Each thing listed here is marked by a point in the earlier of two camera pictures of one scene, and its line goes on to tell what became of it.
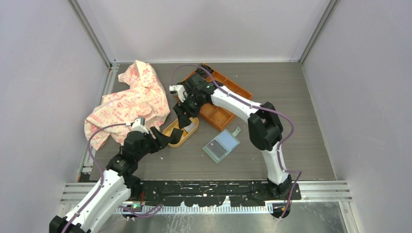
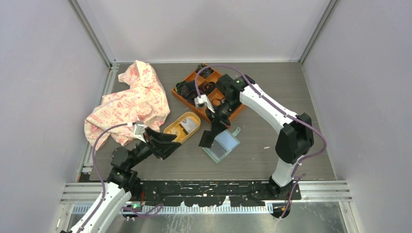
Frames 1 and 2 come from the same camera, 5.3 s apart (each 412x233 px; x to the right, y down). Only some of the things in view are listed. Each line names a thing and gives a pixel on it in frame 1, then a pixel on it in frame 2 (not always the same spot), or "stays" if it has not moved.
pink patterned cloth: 145,97 stays
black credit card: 176,136 to 207,139
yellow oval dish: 186,129 stays
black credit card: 217,150 stays
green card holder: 217,148 stays
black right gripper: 180,108 to 218,123
